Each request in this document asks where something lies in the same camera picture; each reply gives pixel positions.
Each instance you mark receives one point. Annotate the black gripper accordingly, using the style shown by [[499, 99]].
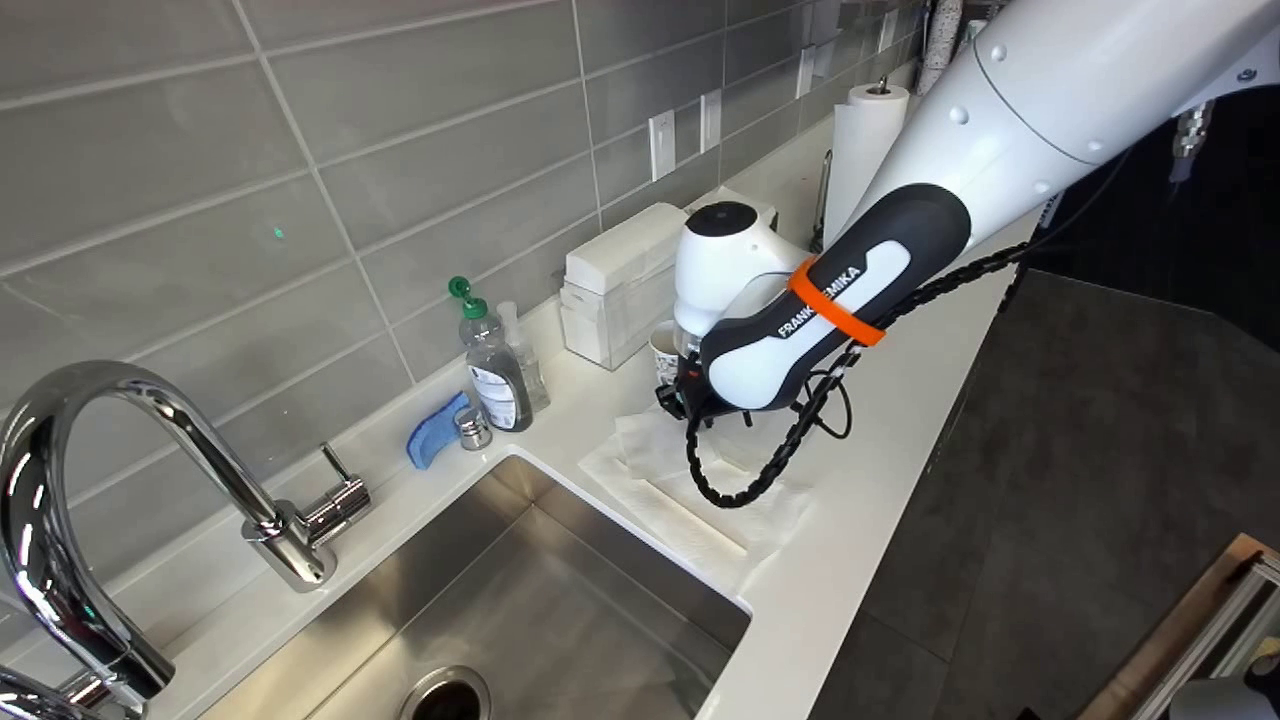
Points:
[[686, 391]]

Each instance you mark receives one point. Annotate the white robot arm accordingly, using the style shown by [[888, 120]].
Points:
[[1033, 101]]

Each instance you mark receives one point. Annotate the paper cup with print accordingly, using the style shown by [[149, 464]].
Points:
[[667, 350]]

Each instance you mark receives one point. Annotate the white folded cloth towel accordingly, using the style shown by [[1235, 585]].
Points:
[[646, 471]]

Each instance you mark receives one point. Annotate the white paper towel dispenser box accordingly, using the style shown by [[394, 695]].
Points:
[[616, 285]]

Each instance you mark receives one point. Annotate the green-capped dish soap bottle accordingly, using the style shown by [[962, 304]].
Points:
[[495, 366]]

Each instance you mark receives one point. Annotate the small metal sink stopper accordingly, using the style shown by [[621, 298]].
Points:
[[472, 429]]

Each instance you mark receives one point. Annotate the blue sponge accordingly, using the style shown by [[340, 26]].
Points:
[[432, 435]]

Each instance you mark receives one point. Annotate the stainless steel sink basin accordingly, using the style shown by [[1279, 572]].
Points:
[[517, 601]]

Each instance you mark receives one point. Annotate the white paper towel roll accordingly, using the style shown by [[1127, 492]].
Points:
[[862, 136]]

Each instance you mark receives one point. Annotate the wooden metal cart corner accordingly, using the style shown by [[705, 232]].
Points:
[[1213, 654]]

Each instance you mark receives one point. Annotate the chrome kitchen faucet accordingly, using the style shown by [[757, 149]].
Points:
[[41, 549]]

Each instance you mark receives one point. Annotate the white wall outlet left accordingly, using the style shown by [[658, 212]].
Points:
[[660, 144]]

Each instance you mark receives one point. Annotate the white wall outlet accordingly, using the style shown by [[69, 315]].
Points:
[[660, 144], [710, 120]]

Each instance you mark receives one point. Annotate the white wall outlet right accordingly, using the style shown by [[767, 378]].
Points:
[[710, 120]]

